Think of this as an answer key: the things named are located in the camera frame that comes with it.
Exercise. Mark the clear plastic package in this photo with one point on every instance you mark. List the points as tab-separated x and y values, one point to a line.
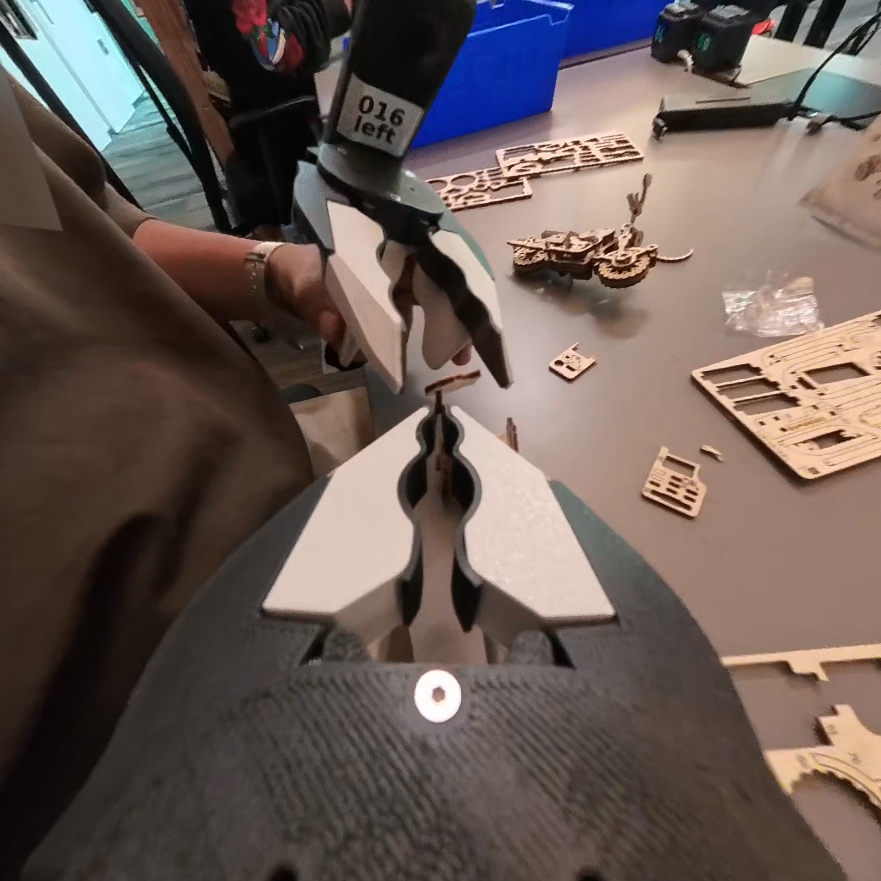
850	193

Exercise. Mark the wooden sheet with round holes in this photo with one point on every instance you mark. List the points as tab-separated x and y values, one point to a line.
482	200

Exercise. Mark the wooden motorcycle model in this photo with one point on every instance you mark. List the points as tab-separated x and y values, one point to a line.
585	251

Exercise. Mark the small square wooden piece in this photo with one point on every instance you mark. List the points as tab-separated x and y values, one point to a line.
581	368

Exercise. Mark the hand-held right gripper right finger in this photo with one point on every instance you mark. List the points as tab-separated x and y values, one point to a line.
530	544

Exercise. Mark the black stand tube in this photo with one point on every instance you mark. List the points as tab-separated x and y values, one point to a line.
164	103

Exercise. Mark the black battery charger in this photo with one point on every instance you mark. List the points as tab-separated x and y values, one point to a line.
671	34
723	41

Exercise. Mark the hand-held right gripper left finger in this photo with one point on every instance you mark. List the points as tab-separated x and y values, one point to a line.
337	550

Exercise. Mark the black flat device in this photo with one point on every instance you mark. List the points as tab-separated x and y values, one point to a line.
723	113

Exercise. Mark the wooden sheet with toothed cutouts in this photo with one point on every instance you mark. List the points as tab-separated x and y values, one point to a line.
812	767

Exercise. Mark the wooden piece with grid holes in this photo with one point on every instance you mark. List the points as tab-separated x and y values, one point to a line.
698	492

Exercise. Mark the wooden sheet with mixed cutouts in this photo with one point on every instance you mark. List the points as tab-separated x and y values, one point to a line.
619	165

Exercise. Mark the person's left forearm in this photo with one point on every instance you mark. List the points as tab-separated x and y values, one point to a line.
199	265

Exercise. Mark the blue plastic bin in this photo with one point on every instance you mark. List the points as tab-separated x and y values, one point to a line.
495	76
612	27

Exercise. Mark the small thin wooden part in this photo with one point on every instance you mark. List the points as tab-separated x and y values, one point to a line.
451	382

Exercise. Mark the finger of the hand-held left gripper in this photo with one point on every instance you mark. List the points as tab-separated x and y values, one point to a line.
358	296
468	275

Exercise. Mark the large wooden parts sheet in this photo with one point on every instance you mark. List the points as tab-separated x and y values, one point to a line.
764	440

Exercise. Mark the crumpled clear plastic bag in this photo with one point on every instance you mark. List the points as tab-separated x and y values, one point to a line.
771	306

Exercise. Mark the grey desk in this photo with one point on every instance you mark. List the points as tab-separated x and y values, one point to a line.
654	585

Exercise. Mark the wooden sheet strip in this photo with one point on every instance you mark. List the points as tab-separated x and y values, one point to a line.
771	659

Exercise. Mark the small upright wooden part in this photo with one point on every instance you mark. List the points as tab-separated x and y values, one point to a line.
511	433

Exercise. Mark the person's left hand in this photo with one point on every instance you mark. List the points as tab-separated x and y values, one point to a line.
299	282

